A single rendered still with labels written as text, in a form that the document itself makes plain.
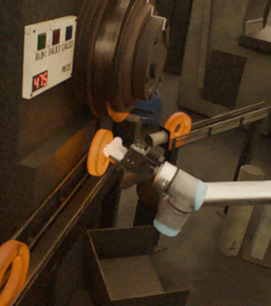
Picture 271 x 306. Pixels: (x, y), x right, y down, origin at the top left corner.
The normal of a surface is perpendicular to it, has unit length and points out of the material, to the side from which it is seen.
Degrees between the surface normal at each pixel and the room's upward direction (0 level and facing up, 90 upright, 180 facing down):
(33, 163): 0
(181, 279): 0
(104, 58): 82
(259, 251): 90
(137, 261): 5
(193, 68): 90
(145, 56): 73
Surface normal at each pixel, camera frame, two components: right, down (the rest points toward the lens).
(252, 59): -0.51, 0.31
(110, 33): -0.19, -0.04
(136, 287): 0.18, -0.84
